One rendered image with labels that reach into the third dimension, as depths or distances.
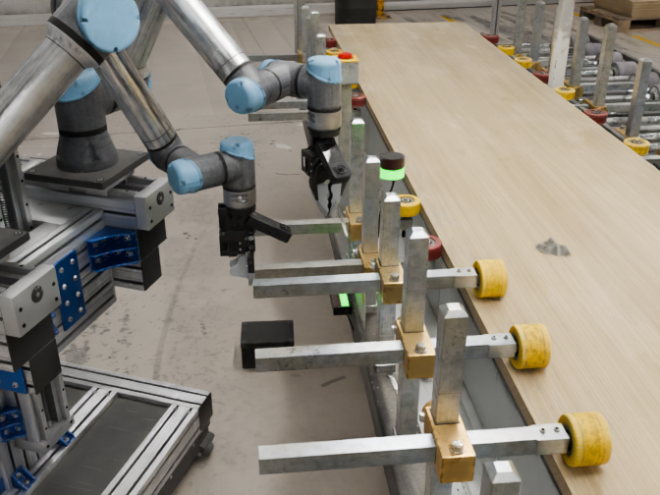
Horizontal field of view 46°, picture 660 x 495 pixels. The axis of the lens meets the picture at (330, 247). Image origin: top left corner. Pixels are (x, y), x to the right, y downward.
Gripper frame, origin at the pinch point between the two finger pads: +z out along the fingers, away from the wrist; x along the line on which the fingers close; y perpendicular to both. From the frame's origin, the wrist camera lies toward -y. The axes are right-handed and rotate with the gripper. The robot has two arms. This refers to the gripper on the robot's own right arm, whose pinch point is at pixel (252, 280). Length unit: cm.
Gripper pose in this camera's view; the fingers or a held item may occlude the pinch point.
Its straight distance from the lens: 185.6
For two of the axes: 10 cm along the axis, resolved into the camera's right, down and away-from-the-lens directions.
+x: 1.1, 4.5, -8.8
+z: 0.0, 8.9, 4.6
